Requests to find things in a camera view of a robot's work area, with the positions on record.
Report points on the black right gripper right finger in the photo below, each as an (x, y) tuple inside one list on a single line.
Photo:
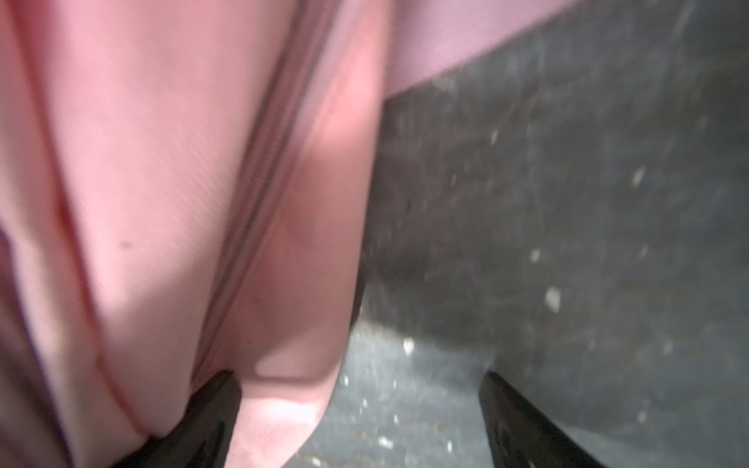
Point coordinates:
[(520, 435)]

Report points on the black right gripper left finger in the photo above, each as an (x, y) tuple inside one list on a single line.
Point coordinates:
[(202, 438)]

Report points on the pink school backpack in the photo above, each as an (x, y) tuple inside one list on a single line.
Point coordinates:
[(184, 188)]

